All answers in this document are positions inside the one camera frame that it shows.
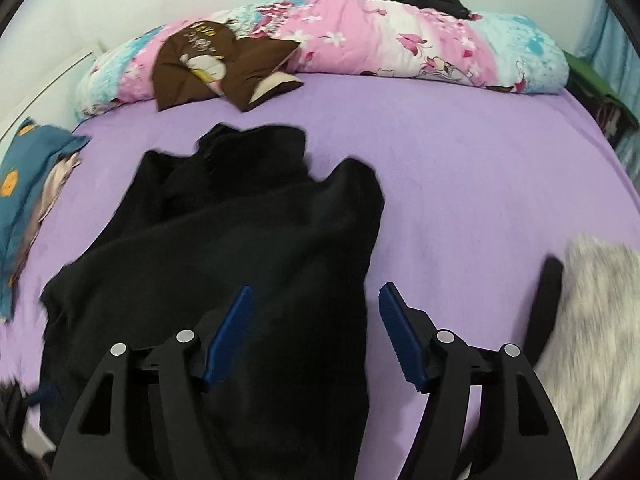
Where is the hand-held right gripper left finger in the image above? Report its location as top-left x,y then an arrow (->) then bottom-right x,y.
50,286 -> 252,480

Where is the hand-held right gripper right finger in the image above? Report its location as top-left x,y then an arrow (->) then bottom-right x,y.
378,282 -> 578,480

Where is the white knit sweater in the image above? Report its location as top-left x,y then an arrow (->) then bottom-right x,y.
532,234 -> 640,466

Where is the blue pillow with orange print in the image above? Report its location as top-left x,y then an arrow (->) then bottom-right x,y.
0,117 -> 91,321

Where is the green cloth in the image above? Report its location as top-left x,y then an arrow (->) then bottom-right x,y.
562,50 -> 626,106

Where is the pink floral quilt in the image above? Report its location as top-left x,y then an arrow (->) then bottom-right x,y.
75,0 -> 571,121

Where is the black fleece jacket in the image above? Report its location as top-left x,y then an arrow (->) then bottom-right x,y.
39,124 -> 386,480

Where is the black crumpled cloth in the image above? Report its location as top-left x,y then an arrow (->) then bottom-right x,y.
334,0 -> 483,21

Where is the light blue curtain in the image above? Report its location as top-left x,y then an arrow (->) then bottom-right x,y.
575,0 -> 640,186

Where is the white headboard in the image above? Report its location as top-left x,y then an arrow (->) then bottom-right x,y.
0,50 -> 101,141

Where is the purple bed sheet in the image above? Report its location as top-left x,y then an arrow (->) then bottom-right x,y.
0,72 -> 636,461

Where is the brown printed garment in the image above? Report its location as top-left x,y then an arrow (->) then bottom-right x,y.
152,20 -> 303,113

